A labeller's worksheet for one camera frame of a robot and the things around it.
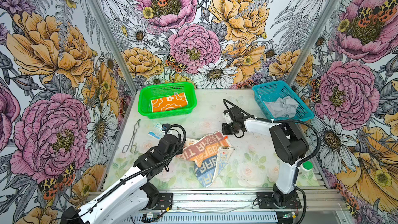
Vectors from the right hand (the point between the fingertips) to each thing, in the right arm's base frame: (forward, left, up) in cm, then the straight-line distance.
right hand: (223, 134), depth 97 cm
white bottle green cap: (-24, -36, +9) cm, 44 cm away
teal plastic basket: (+34, -37, +1) cm, 51 cm away
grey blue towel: (-13, +9, +2) cm, 16 cm away
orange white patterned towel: (+29, +30, +1) cm, 42 cm away
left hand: (-12, +26, +12) cm, 31 cm away
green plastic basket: (+34, +51, +5) cm, 62 cm away
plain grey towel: (+16, -41, +6) cm, 44 cm away
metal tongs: (-7, +54, 0) cm, 54 cm away
